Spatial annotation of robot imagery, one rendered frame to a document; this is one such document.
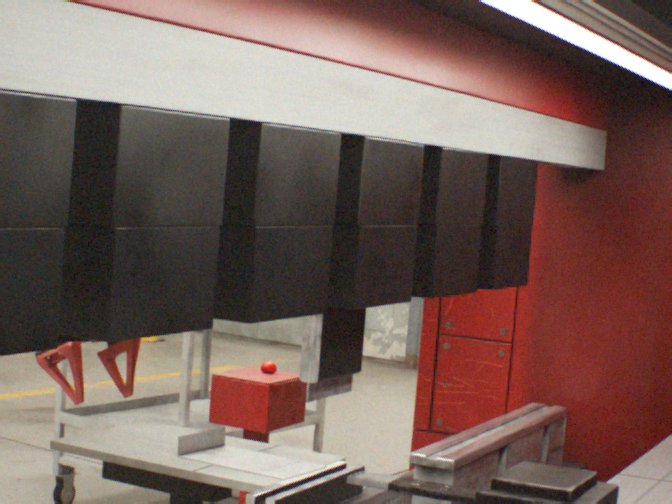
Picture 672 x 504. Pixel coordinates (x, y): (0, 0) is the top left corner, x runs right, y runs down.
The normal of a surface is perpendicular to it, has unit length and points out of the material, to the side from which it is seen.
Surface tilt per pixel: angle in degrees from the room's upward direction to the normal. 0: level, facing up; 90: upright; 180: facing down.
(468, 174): 90
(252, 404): 90
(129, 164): 90
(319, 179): 90
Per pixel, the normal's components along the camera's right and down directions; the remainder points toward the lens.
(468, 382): -0.43, 0.02
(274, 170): 0.90, 0.10
